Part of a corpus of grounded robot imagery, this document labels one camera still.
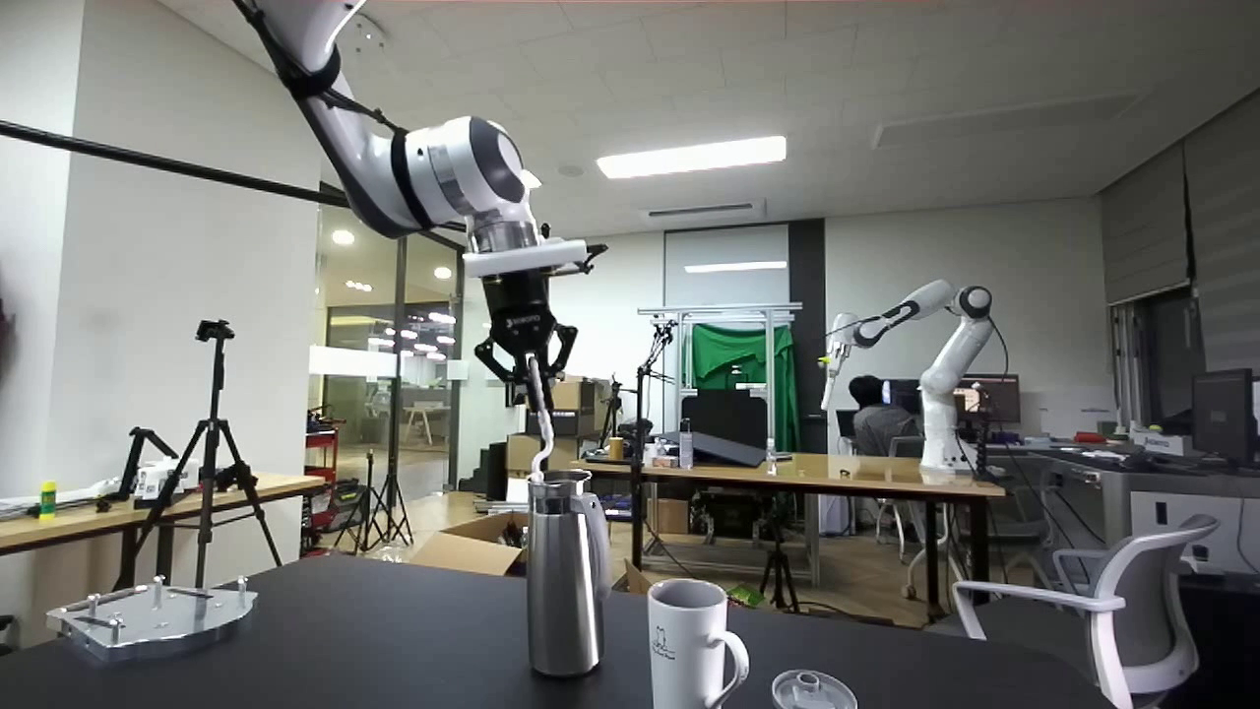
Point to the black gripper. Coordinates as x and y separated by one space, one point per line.
522 316

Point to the white bottle brush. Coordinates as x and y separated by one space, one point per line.
539 433

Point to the stainless steel flask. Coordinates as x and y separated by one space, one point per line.
563 592

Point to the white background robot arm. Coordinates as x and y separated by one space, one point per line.
945 378

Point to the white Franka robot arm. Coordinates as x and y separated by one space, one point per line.
454 180

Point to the open cardboard box stacked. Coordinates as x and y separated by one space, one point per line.
600 409

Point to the green hanging cloth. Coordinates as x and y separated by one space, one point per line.
732 361

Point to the black floor tripod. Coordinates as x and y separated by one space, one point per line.
378 497

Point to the ceiling air vent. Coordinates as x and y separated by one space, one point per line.
706 209

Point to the long ceiling light panel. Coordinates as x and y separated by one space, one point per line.
690 155

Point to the wooden table black legs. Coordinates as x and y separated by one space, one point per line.
789 472

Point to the white ceramic mug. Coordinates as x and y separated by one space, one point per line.
688 642

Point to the small black tripod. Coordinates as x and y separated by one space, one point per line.
776 574

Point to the seated person dark hair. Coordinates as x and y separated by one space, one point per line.
883 419

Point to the long wooden bench top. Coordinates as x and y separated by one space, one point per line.
157 504

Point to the black boom pole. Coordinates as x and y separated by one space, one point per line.
171 163

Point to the small black desk stand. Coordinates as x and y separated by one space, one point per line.
131 457

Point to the clear round lid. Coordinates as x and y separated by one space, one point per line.
812 690

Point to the clear plastic tray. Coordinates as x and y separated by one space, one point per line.
150 616

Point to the small yellow green bottle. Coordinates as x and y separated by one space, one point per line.
47 497

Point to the white office chair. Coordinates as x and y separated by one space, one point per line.
1155 616

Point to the white cabinet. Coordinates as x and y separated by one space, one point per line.
1186 534

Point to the black computer tower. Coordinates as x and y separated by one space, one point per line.
1222 416

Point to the grey window roller blind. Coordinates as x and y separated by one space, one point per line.
1222 198

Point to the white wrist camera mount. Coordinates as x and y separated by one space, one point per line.
525 257

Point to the black camera tripod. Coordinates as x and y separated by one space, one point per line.
210 457

